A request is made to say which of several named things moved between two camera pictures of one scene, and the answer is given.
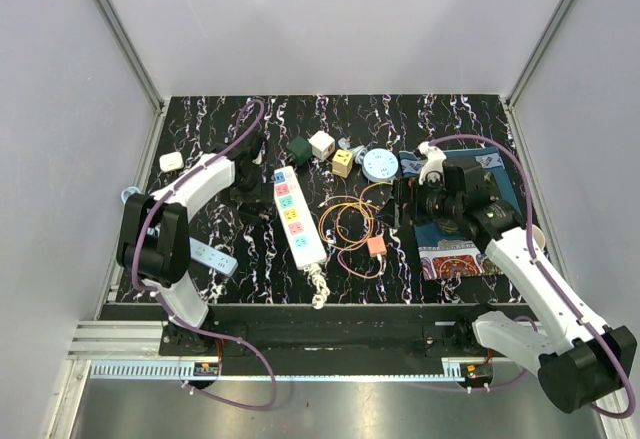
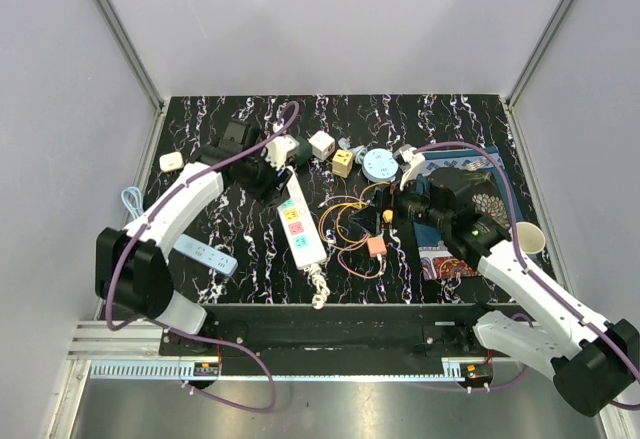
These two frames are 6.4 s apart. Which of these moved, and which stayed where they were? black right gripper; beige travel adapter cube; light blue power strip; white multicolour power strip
Moved: black right gripper
Stayed: light blue power strip; white multicolour power strip; beige travel adapter cube
